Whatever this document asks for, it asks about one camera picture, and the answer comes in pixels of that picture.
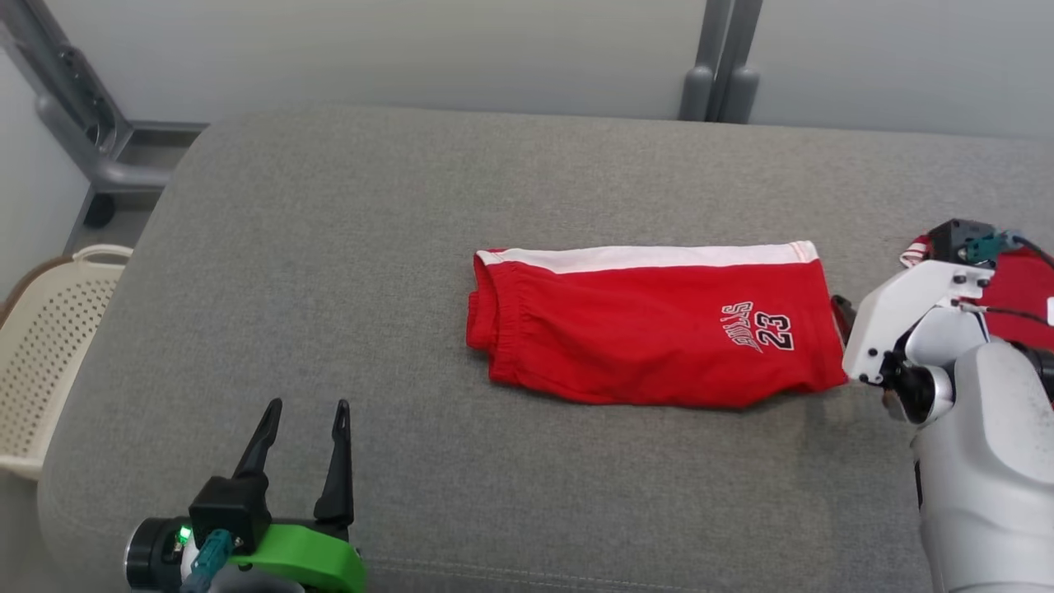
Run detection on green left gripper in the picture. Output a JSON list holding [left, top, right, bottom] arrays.
[[230, 398, 368, 593]]

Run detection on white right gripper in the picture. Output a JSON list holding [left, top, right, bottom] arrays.
[[829, 259, 994, 389]]

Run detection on red white basketball jersey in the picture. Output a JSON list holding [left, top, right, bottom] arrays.
[[899, 234, 1054, 352]]

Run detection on red basketball shorts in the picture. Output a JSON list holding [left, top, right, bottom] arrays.
[[464, 240, 850, 411]]

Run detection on grey padded table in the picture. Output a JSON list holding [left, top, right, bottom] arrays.
[[36, 105, 1054, 593]]

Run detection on grey double-tube metal stand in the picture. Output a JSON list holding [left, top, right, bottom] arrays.
[[677, 0, 763, 125]]

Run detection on cream perforated laundry basket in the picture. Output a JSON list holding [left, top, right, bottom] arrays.
[[0, 244, 135, 482]]

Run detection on grey metal stand with bracket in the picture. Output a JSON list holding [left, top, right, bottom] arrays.
[[0, 0, 208, 231]]

